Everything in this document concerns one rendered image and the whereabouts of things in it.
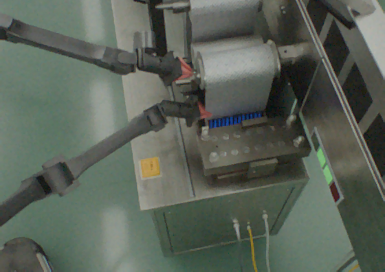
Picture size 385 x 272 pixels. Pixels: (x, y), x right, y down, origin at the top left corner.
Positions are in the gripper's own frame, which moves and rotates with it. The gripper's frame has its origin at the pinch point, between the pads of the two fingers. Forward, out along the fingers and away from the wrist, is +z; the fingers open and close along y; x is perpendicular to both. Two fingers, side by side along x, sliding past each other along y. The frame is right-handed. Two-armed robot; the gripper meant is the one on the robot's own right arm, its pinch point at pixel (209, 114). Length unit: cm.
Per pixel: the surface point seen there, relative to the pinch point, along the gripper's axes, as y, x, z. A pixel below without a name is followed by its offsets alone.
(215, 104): 0.3, 6.4, -1.4
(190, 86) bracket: -7.5, 5.1, -9.3
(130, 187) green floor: -21, -113, 18
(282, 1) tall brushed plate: -23.7, 39.5, 12.5
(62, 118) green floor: -79, -133, -15
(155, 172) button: 13.0, -24.4, -13.0
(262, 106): 0.3, 10.0, 17.7
